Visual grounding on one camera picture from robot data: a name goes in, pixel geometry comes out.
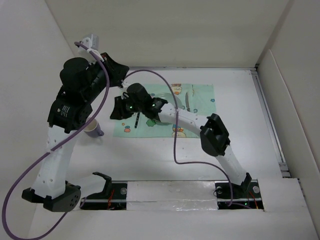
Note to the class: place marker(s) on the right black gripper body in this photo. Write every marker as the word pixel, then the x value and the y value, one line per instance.
pixel 138 106

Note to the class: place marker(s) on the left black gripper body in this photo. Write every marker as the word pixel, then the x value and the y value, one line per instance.
pixel 106 69

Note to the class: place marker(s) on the steel table fork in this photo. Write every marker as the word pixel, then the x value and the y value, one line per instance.
pixel 137 120

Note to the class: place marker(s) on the purple ceramic mug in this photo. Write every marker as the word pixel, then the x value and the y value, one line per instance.
pixel 93 129

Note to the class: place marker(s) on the steel table knife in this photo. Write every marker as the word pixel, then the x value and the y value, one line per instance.
pixel 187 102

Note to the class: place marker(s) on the green cartoon print cloth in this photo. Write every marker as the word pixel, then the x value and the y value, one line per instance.
pixel 201 100

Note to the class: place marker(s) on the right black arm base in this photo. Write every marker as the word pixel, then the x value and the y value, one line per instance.
pixel 248 199

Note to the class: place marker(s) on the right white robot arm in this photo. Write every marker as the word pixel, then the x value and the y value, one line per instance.
pixel 214 136

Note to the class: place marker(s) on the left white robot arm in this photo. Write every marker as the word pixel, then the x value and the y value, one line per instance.
pixel 82 82

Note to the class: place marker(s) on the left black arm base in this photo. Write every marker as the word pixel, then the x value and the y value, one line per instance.
pixel 99 192

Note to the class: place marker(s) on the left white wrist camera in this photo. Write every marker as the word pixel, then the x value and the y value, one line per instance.
pixel 90 42

